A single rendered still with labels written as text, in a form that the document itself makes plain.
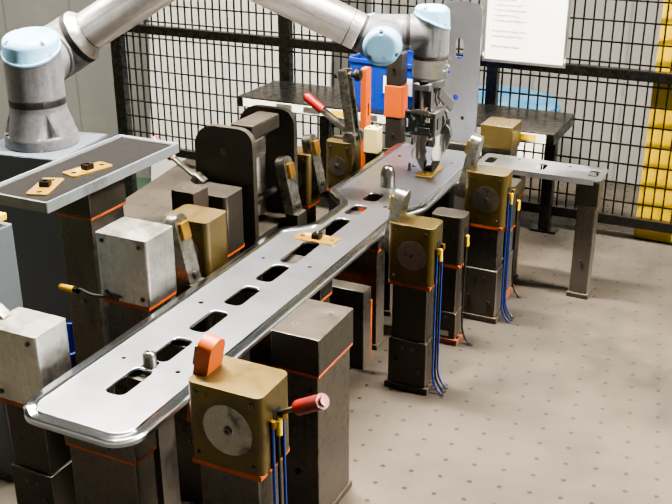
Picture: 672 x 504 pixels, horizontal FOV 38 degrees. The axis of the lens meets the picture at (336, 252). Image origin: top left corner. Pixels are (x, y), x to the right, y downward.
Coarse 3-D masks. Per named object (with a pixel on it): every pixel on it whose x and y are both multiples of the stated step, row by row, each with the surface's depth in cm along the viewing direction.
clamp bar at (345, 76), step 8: (344, 72) 219; (352, 72) 220; (360, 72) 219; (344, 80) 220; (352, 80) 222; (360, 80) 220; (344, 88) 220; (352, 88) 223; (344, 96) 221; (352, 96) 223; (344, 104) 222; (352, 104) 224; (344, 112) 222; (352, 112) 224; (344, 120) 223; (352, 120) 222; (352, 128) 223; (360, 136) 226
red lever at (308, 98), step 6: (306, 96) 226; (312, 96) 227; (306, 102) 227; (312, 102) 226; (318, 102) 226; (318, 108) 226; (324, 108) 226; (324, 114) 226; (330, 114) 226; (330, 120) 226; (336, 120) 225; (336, 126) 226; (342, 126) 225
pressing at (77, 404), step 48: (336, 192) 207; (384, 192) 208; (432, 192) 208; (288, 240) 183; (192, 288) 163; (240, 288) 164; (288, 288) 164; (144, 336) 148; (192, 336) 148; (240, 336) 148; (96, 384) 135; (144, 384) 135; (96, 432) 124; (144, 432) 125
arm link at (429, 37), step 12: (420, 12) 202; (432, 12) 201; (444, 12) 202; (420, 24) 203; (432, 24) 202; (444, 24) 203; (420, 36) 203; (432, 36) 203; (444, 36) 204; (420, 48) 205; (432, 48) 204; (444, 48) 205; (420, 60) 206; (432, 60) 205
